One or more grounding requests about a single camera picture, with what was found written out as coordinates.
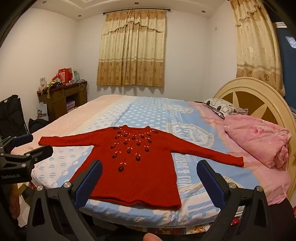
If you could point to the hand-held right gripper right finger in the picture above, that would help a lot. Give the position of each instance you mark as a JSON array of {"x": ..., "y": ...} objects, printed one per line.
[{"x": 211, "y": 185}]

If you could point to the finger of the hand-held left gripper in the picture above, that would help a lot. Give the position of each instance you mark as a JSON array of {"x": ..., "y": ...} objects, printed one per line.
[
  {"x": 24, "y": 138},
  {"x": 39, "y": 153}
]

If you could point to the person's left hand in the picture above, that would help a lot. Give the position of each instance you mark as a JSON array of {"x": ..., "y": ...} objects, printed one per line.
[{"x": 14, "y": 204}]

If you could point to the white card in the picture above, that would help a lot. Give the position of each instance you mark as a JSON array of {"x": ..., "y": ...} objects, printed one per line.
[{"x": 43, "y": 83}]

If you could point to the cream round headboard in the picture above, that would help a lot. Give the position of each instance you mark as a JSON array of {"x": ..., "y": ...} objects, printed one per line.
[{"x": 259, "y": 97}]

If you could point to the black curtain rod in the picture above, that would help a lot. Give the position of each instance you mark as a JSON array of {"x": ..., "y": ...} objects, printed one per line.
[{"x": 136, "y": 9}]

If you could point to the pink folded quilt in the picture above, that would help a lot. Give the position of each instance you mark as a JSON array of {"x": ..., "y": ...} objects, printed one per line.
[{"x": 256, "y": 141}]

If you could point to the black bag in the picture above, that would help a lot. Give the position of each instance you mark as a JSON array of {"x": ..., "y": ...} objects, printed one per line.
[{"x": 38, "y": 125}]

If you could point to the white paper bag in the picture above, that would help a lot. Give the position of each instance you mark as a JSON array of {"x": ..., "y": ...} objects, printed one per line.
[{"x": 42, "y": 112}]

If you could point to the person's dark clothing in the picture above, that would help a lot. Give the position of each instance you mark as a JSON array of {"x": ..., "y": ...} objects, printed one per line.
[{"x": 283, "y": 222}]

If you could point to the teal box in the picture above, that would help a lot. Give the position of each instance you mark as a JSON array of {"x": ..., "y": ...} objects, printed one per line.
[{"x": 76, "y": 76}]

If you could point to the blue pink dotted blanket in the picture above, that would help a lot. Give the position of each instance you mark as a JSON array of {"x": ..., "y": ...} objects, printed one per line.
[{"x": 148, "y": 113}]

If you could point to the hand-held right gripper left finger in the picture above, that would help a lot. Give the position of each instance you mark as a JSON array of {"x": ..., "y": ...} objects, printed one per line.
[{"x": 89, "y": 185}]

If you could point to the dark window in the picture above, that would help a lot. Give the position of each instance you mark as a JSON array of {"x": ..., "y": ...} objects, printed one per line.
[{"x": 288, "y": 67}]

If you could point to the beige patterned curtain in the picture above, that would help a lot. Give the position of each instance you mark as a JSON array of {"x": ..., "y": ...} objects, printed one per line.
[
  {"x": 131, "y": 48},
  {"x": 256, "y": 46}
]

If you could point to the red embroidered knit sweater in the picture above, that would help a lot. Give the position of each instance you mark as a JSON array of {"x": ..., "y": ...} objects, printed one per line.
[{"x": 143, "y": 176}]

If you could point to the dark wooden desk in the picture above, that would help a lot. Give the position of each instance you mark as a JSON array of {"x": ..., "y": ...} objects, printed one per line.
[{"x": 60, "y": 97}]

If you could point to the person's right hand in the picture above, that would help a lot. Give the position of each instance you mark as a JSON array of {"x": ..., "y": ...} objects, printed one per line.
[{"x": 151, "y": 237}]

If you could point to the red gift bag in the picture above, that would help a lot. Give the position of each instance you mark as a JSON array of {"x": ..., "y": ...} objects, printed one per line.
[{"x": 64, "y": 75}]

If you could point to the black folding chair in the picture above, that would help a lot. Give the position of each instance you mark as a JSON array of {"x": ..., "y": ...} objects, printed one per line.
[{"x": 11, "y": 115}]

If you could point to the grey patterned pillow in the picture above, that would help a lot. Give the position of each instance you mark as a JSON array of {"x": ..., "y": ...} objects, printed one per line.
[{"x": 220, "y": 107}]

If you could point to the floral bed sheet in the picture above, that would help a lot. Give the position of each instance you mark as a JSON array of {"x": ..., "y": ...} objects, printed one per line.
[{"x": 187, "y": 229}]

